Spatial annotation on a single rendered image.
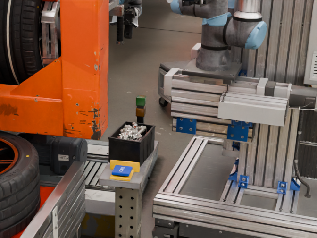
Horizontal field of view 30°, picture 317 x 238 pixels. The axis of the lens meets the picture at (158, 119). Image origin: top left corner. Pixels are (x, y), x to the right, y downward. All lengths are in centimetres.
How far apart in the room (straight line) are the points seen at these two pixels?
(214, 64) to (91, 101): 53
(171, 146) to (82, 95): 141
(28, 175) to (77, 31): 59
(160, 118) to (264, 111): 191
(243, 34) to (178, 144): 154
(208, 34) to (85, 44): 50
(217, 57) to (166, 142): 144
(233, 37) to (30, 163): 94
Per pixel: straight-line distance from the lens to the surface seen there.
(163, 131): 397
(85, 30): 237
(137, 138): 242
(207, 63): 247
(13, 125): 261
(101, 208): 278
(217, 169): 301
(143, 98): 260
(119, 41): 313
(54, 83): 250
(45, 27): 277
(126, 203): 252
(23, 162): 237
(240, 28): 239
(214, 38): 246
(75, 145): 278
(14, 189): 225
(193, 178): 290
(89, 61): 240
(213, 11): 215
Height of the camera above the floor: 151
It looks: 21 degrees down
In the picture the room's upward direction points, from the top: 2 degrees clockwise
